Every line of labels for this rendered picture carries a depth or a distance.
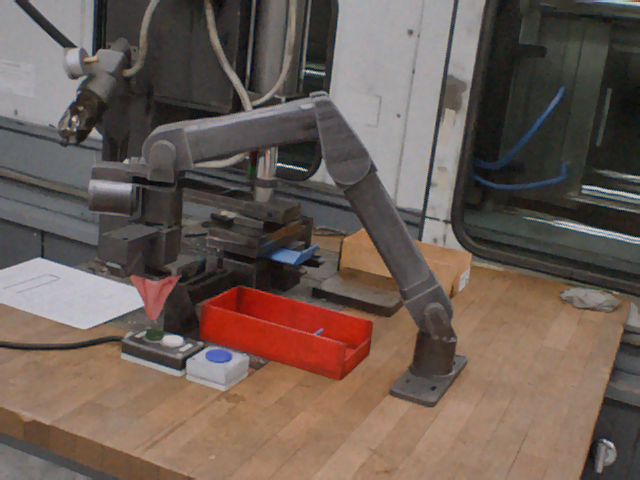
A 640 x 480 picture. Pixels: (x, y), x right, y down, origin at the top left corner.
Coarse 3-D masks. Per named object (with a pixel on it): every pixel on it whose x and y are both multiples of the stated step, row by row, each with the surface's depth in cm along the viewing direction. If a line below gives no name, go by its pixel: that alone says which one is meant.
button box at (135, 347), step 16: (112, 336) 128; (128, 336) 125; (144, 336) 125; (128, 352) 124; (144, 352) 122; (160, 352) 121; (176, 352) 121; (192, 352) 123; (160, 368) 122; (176, 368) 121
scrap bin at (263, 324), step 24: (240, 288) 143; (216, 312) 132; (240, 312) 144; (264, 312) 142; (288, 312) 140; (312, 312) 138; (336, 312) 136; (216, 336) 133; (240, 336) 131; (264, 336) 129; (288, 336) 128; (312, 336) 126; (336, 336) 137; (360, 336) 136; (288, 360) 128; (312, 360) 127; (336, 360) 125; (360, 360) 132
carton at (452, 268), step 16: (352, 240) 180; (368, 240) 185; (352, 256) 174; (368, 256) 173; (432, 256) 179; (448, 256) 178; (464, 256) 176; (384, 272) 172; (448, 272) 166; (464, 272) 174; (448, 288) 167
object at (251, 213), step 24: (264, 168) 151; (192, 192) 155; (216, 192) 161; (240, 192) 159; (264, 192) 152; (240, 216) 151; (264, 216) 150; (288, 216) 151; (216, 240) 148; (240, 240) 146; (264, 240) 147; (288, 240) 156
